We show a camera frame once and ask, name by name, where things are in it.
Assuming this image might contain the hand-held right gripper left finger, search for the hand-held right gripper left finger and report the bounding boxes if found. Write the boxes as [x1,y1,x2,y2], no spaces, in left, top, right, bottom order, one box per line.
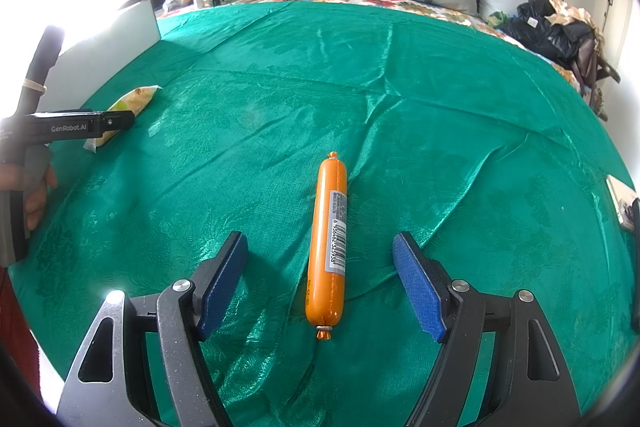
[55,231,249,427]

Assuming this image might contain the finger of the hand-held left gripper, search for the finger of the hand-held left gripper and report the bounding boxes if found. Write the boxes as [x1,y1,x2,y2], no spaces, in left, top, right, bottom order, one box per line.
[15,26,66,116]
[95,109,137,134]

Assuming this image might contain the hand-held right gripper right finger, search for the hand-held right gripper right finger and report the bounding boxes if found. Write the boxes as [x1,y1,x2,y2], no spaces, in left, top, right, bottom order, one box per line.
[392,231,583,427]

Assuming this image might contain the pale packet with green label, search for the pale packet with green label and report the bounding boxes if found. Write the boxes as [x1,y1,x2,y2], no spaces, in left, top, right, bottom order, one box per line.
[82,86,163,152]

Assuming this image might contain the white cardboard box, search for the white cardboard box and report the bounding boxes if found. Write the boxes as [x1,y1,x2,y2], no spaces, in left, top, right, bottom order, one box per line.
[37,0,162,115]

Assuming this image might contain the orange sausage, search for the orange sausage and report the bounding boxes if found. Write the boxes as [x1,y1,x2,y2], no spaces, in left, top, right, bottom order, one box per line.
[306,152,349,342]

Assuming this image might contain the person's left hand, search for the person's left hand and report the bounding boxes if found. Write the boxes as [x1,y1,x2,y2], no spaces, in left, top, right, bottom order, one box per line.
[0,163,58,232]

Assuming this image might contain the green satin cloth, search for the green satin cloth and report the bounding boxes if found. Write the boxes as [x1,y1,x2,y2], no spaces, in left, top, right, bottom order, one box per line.
[7,2,640,427]

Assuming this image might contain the white flat item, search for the white flat item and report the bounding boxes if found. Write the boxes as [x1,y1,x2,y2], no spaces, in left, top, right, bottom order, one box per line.
[605,174,640,230]

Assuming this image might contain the brown chair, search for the brown chair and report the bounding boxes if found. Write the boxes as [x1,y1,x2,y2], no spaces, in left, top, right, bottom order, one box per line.
[570,27,623,108]

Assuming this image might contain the black jacket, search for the black jacket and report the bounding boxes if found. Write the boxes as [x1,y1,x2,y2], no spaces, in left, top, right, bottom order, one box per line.
[500,2,596,62]

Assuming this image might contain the beige cloth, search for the beige cloth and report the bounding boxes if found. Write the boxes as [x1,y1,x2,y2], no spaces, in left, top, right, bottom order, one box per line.
[547,0,601,28]

